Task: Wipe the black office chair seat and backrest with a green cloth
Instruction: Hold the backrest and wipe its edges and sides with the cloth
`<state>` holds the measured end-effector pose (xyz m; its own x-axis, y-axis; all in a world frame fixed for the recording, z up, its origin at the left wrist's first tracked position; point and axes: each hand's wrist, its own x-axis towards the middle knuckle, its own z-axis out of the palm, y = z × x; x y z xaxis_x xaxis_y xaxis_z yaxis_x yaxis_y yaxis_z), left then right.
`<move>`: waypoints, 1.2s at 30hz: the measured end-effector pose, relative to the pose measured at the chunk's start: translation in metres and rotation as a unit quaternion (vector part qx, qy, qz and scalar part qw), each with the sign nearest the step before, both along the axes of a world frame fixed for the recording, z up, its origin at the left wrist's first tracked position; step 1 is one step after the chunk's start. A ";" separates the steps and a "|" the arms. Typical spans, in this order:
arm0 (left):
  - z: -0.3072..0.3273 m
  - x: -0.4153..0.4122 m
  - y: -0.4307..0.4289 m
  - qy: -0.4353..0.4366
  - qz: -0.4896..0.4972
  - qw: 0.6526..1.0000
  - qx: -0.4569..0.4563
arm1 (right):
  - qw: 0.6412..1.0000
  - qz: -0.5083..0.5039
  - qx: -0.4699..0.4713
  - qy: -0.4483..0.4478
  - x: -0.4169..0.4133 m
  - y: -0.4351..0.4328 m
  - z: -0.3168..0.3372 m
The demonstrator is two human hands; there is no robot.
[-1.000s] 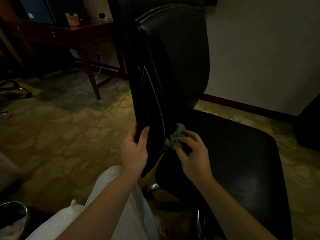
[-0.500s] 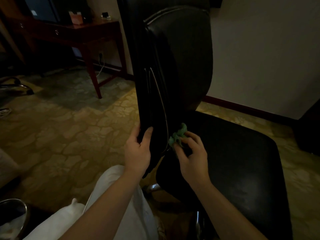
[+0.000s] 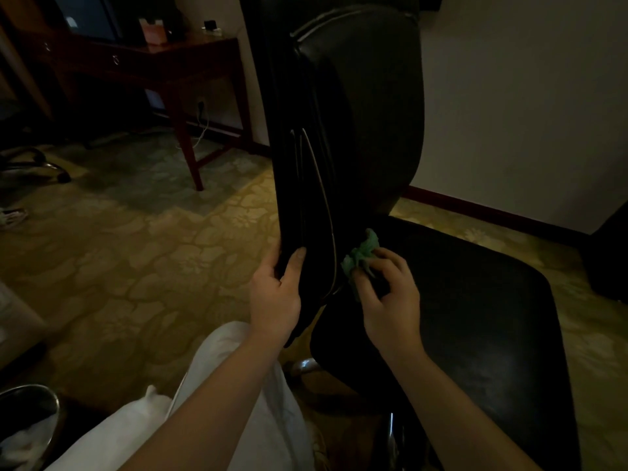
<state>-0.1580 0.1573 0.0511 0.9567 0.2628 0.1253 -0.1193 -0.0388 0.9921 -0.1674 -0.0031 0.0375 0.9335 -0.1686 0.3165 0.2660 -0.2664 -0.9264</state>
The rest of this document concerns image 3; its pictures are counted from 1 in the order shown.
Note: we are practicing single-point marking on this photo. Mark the black swivel chair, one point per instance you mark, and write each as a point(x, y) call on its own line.
point(44, 166)

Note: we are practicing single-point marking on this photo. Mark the dark red wooden table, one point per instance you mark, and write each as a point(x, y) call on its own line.
point(186, 53)

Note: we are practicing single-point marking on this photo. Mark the white crumpled tissue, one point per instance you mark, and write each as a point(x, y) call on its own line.
point(29, 439)

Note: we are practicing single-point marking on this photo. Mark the black leather chair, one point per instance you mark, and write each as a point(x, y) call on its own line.
point(466, 313)

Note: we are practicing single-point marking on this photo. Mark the small black white device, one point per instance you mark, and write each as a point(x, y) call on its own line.
point(211, 26)

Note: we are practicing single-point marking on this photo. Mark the person's left hand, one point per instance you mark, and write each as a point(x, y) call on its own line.
point(275, 304)

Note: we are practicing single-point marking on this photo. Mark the person's right hand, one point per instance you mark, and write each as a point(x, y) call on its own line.
point(397, 318)

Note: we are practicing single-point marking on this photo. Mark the dark red baseboard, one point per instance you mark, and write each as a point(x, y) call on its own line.
point(490, 215)

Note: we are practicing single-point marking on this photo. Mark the dark cabinet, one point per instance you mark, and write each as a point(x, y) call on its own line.
point(611, 259)

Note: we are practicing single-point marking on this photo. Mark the brown curtain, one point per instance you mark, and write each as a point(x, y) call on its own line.
point(19, 53)

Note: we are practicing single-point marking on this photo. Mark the person's right forearm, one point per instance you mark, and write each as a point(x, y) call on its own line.
point(456, 421)

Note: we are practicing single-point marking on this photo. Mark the green cleaning cloth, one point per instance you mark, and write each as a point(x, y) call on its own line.
point(360, 255)

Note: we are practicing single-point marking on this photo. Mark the pink tissue box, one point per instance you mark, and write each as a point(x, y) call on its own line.
point(153, 33)

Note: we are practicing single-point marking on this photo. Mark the black mini fridge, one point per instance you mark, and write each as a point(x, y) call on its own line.
point(98, 14)

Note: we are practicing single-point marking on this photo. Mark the beige upholstered furniture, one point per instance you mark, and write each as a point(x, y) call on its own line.
point(19, 328)

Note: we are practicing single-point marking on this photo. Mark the metal trash bin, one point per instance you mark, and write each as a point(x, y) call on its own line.
point(24, 402)

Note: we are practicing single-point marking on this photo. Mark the person's left forearm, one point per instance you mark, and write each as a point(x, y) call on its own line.
point(211, 412)

